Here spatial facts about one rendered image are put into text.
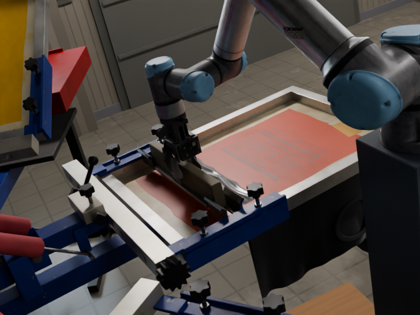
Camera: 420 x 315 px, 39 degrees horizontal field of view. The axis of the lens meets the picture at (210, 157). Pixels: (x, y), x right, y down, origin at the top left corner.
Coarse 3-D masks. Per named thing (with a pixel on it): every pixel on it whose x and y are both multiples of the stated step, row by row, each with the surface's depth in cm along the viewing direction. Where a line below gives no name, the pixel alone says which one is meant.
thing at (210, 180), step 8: (152, 144) 178; (160, 144) 177; (152, 152) 179; (160, 152) 173; (160, 160) 176; (184, 168) 161; (192, 168) 159; (184, 176) 163; (192, 176) 157; (200, 176) 154; (208, 176) 153; (192, 184) 160; (200, 184) 155; (208, 184) 150; (216, 184) 149; (200, 192) 158; (208, 192) 152; (216, 192) 150; (216, 200) 151; (224, 200) 152
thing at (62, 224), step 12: (72, 216) 154; (48, 228) 151; (60, 228) 150; (72, 228) 150; (84, 228) 152; (96, 228) 154; (48, 240) 148; (60, 240) 150; (72, 240) 152; (48, 252) 149
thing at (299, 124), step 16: (288, 112) 203; (256, 128) 197; (288, 128) 192; (304, 128) 189; (224, 144) 191; (208, 160) 184; (224, 160) 182; (144, 176) 184; (160, 176) 182; (160, 192) 173; (176, 192) 171
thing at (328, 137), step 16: (320, 128) 187; (320, 144) 178; (336, 144) 176; (352, 144) 174; (320, 160) 170; (336, 160) 168; (240, 176) 171; (256, 176) 169; (288, 176) 165; (304, 176) 164; (176, 208) 163; (192, 208) 161; (208, 208) 160; (208, 224) 153
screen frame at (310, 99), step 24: (288, 96) 210; (312, 96) 201; (216, 120) 201; (240, 120) 202; (120, 168) 185; (336, 168) 157; (120, 192) 171; (288, 192) 151; (312, 192) 153; (144, 216) 156; (168, 240) 144
